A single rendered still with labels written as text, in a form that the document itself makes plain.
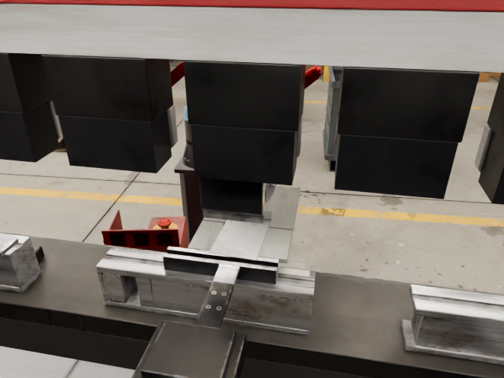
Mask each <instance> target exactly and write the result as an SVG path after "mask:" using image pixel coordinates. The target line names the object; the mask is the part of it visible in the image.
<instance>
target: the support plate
mask: <svg viewBox="0 0 504 378"><path fill-rule="evenodd" d="M300 190H301V188H297V187H281V186H276V188H275V191H274V193H273V195H272V197H271V199H270V200H269V201H268V202H266V198H265V210H264V211H270V212H271V223H270V225H269V226H270V227H278V228H285V229H274V228H268V231H267V233H266V235H265V238H264V241H263V243H262V247H261V248H260V251H259V254H258V257H265V258H272V259H279V263H285V264H287V260H288V256H289V252H290V244H291V240H292V236H293V228H294V223H295V219H296V212H297V208H298V203H299V195H300ZM204 220H209V221H204ZM211 221H223V222H227V220H221V219H214V218H207V217H204V218H203V221H202V223H201V224H200V226H199V228H198V230H197V231H196V233H195V235H194V237H193V239H192V241H191V242H190V244H189V246H188V249H194V250H204V251H210V250H211V249H212V246H213V244H214V243H215V241H216V239H217V237H218V236H219V234H220V232H221V230H222V229H223V227H224V225H223V223H218V222H211ZM288 229H292V230H288Z"/></svg>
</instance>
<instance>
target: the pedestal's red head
mask: <svg viewBox="0 0 504 378"><path fill-rule="evenodd" d="M162 218H169V219H170V220H171V221H172V223H174V224H176V225H177V226H178V229H153V228H154V227H155V226H156V225H158V221H159V220H160V219H162ZM101 233H102V235H103V243H104V244H105V245H111V246H117V247H123V248H141V250H147V251H159V252H165V253H167V248H168V247H169V246H170V247H176V248H188V246H189V244H188V228H187V220H186V216H182V217H151V220H150V223H149V225H148V229H123V227H122V220H121V215H120V211H119V209H118V211H117V212H116V214H115V217H114V218H113V220H112V223H111V225H110V227H109V229H108V230H101Z"/></svg>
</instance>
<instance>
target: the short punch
mask: <svg viewBox="0 0 504 378"><path fill-rule="evenodd" d="M199 192H200V204H201V209H203V217H204V218H214V219H221V220H228V221H242V222H249V223H256V224H263V213H264V210H265V183H259V182H250V181H233V180H225V179H216V178H200V177H199Z"/></svg>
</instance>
